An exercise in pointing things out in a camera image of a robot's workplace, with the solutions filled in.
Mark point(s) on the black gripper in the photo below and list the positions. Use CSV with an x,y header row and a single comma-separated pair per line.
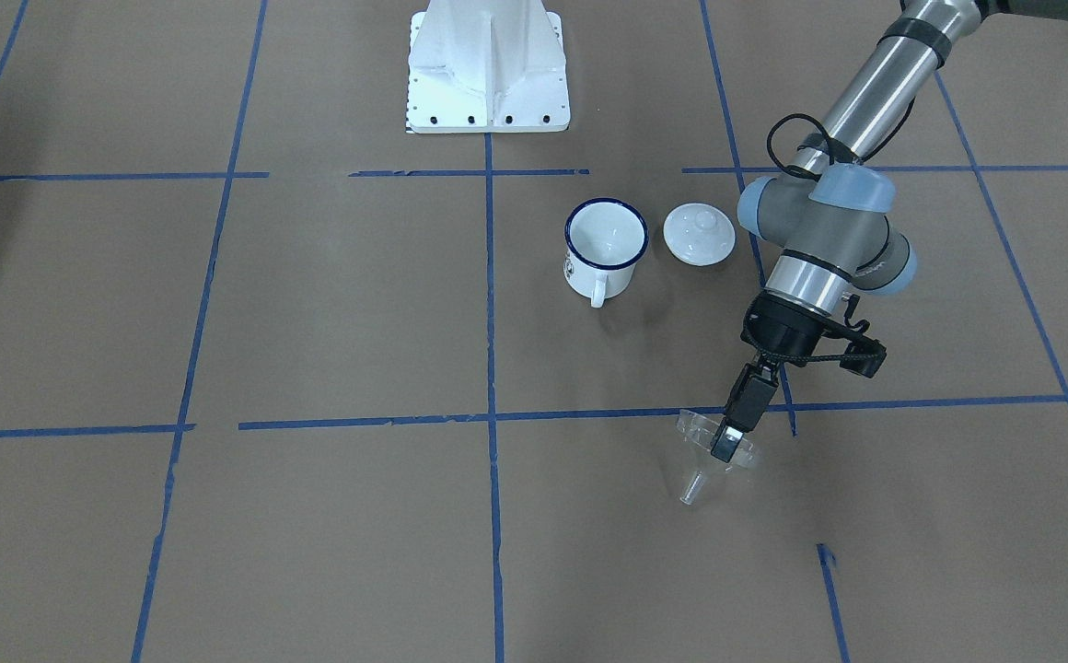
x,y
781,332

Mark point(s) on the clear glass funnel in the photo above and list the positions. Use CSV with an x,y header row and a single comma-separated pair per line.
x,y
704,472

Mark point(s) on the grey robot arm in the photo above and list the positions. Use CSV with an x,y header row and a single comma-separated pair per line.
x,y
828,212

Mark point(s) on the white ceramic lid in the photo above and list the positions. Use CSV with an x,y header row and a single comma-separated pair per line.
x,y
699,234

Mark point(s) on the white enamel mug blue rim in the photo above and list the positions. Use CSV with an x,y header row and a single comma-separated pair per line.
x,y
605,239

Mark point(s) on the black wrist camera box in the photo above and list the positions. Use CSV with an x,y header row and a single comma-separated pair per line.
x,y
863,357

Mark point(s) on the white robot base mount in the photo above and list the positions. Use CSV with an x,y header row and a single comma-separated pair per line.
x,y
487,66

